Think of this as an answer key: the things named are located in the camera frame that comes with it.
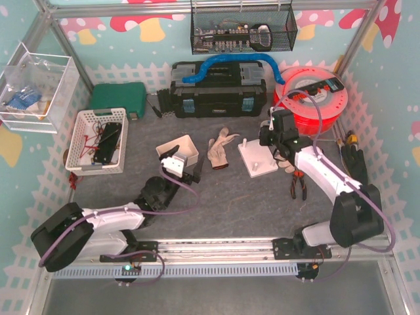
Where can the white peg base plate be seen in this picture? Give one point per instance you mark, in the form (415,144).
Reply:
(258,159)

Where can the black terminal strip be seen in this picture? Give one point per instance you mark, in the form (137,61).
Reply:
(315,88)

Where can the clear acrylic wall box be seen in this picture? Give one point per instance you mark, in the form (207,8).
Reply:
(54,76)

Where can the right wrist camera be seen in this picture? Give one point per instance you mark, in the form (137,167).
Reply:
(271,116)

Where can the white plastic basket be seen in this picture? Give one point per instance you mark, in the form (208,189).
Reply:
(87,135)

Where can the black toolbox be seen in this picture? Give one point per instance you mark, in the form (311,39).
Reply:
(229,89)

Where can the green plastic case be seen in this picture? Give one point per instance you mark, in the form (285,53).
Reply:
(130,96)

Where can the grey slotted cable duct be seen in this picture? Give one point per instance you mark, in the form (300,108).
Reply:
(178,271)

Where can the black screwdriver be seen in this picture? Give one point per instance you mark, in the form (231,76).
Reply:
(155,110)

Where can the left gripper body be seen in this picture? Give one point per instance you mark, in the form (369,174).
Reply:
(187,175)

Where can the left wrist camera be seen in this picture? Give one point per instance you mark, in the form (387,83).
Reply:
(174,164)

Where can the blue white gloves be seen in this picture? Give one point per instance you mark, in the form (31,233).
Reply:
(26,100)

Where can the black ribbed block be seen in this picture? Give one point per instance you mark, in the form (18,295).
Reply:
(165,104)

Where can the white spring box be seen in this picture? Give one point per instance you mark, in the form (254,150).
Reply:
(186,149)

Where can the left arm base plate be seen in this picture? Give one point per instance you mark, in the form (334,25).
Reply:
(141,251)

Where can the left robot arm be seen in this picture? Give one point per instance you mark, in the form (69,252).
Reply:
(74,232)

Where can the black wire mesh basket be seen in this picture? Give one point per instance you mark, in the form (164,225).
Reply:
(242,27)

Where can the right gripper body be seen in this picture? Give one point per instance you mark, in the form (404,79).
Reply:
(283,144)

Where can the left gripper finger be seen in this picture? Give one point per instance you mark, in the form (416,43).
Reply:
(169,153)
(198,169)

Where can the yellow handled screwdriver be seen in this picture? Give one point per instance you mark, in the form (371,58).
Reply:
(350,139)

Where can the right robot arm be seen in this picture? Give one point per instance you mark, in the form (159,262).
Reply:
(356,214)

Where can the red filament spool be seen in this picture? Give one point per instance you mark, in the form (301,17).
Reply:
(331,97)

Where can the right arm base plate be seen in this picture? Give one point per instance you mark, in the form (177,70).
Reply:
(296,248)

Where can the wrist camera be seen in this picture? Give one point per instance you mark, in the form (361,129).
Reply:
(174,164)
(271,116)

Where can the beige work glove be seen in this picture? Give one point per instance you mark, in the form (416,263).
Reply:
(215,152)
(284,164)

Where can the black device in basket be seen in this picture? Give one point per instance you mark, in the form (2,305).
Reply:
(107,143)

